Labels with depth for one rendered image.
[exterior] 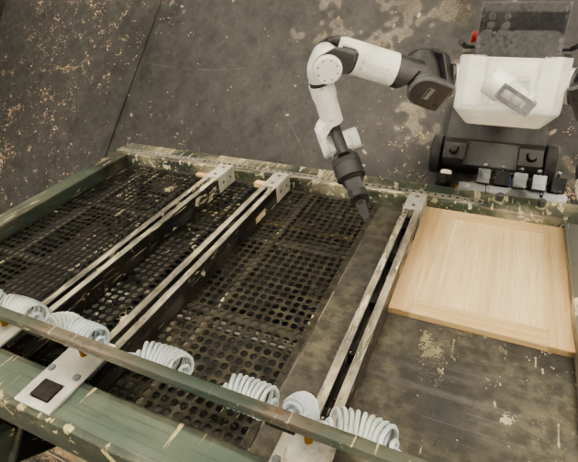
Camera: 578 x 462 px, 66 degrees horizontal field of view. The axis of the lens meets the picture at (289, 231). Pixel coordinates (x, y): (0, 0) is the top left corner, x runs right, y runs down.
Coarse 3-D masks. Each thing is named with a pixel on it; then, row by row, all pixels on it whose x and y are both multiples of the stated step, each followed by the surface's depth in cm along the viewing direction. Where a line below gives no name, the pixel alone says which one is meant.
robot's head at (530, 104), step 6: (504, 84) 103; (504, 90) 103; (510, 90) 103; (516, 90) 102; (498, 96) 104; (522, 96) 102; (534, 96) 104; (504, 102) 104; (510, 102) 104; (528, 102) 102; (534, 102) 102; (516, 108) 103; (522, 108) 103; (528, 108) 102; (522, 114) 103
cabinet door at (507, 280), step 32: (448, 224) 152; (480, 224) 150; (512, 224) 149; (416, 256) 137; (448, 256) 137; (480, 256) 136; (512, 256) 135; (544, 256) 134; (416, 288) 125; (448, 288) 125; (480, 288) 124; (512, 288) 123; (544, 288) 122; (448, 320) 114; (480, 320) 113; (512, 320) 113; (544, 320) 112
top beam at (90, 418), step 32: (0, 352) 102; (0, 384) 95; (0, 416) 98; (32, 416) 88; (64, 416) 87; (96, 416) 87; (128, 416) 86; (160, 416) 86; (64, 448) 91; (96, 448) 83; (128, 448) 81; (160, 448) 80; (192, 448) 80; (224, 448) 80
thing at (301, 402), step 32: (416, 192) 160; (416, 224) 144; (384, 256) 129; (384, 288) 118; (352, 320) 108; (352, 352) 101; (352, 384) 93; (320, 416) 88; (288, 448) 78; (320, 448) 78
